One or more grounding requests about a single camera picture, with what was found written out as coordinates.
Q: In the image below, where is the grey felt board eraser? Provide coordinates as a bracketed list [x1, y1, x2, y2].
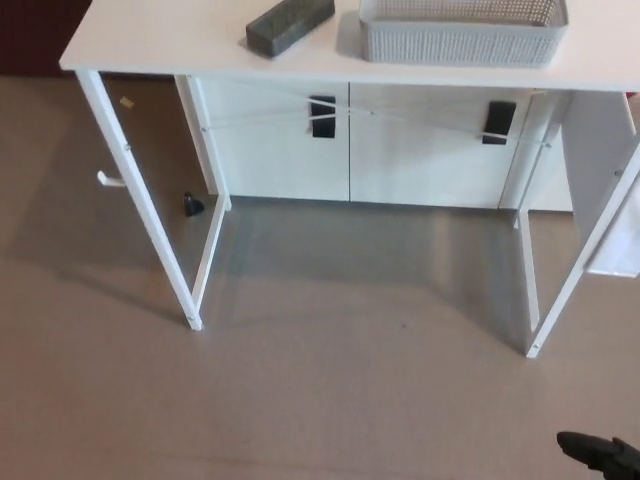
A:
[244, 0, 336, 61]

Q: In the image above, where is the white desk hook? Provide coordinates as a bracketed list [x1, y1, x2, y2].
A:
[95, 170, 127, 192]

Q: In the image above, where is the white desk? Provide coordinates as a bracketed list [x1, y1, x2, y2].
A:
[58, 0, 640, 360]

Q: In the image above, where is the white cabinet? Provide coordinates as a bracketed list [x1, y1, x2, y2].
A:
[189, 77, 576, 212]

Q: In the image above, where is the black door stopper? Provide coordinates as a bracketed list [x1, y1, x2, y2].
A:
[181, 191, 207, 218]

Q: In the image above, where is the grey perforated plastic basket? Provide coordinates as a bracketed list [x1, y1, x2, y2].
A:
[358, 0, 570, 69]

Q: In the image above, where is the dark brown door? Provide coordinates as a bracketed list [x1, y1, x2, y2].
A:
[0, 0, 94, 77]

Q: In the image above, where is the black cabinet handle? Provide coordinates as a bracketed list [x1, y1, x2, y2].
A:
[481, 101, 517, 147]
[308, 94, 338, 140]

